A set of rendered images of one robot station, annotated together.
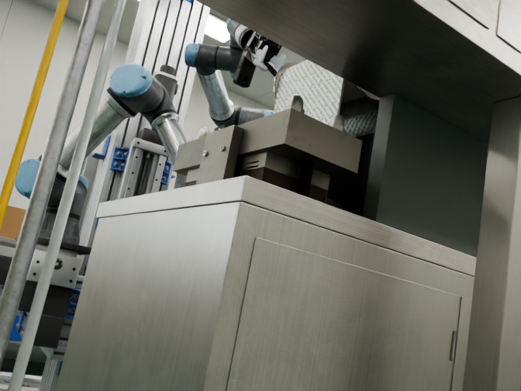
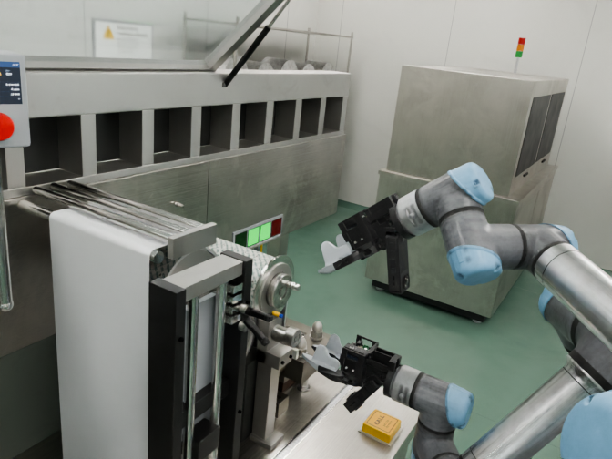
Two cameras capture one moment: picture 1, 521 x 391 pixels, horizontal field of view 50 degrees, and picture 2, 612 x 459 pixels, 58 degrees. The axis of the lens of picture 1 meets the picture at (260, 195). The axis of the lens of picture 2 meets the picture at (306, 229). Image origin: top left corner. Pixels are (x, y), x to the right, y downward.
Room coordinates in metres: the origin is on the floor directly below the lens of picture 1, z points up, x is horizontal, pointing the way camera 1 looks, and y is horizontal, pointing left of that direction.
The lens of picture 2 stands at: (2.23, -0.48, 1.76)
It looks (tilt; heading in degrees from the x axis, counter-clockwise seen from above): 19 degrees down; 153
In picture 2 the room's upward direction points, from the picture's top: 6 degrees clockwise
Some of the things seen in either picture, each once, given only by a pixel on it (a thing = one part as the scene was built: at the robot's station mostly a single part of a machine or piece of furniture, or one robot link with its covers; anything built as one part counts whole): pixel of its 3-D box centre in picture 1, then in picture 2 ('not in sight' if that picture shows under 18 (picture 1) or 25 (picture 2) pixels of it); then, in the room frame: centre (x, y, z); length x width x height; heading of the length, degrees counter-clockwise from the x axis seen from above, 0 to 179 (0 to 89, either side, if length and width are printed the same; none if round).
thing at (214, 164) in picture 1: (217, 158); not in sight; (0.97, 0.09, 0.97); 0.10 x 0.03 x 0.11; 33
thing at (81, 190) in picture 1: (66, 192); not in sight; (1.84, 0.64, 0.98); 0.13 x 0.12 x 0.14; 161
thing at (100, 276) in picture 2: not in sight; (93, 361); (1.32, -0.41, 1.17); 0.34 x 0.05 x 0.54; 33
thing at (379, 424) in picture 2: not in sight; (382, 425); (1.38, 0.22, 0.91); 0.07 x 0.07 x 0.02; 33
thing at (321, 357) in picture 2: not in sight; (320, 356); (1.35, 0.04, 1.11); 0.09 x 0.03 x 0.06; 42
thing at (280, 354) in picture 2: not in sight; (272, 382); (1.32, -0.05, 1.05); 0.06 x 0.05 x 0.31; 33
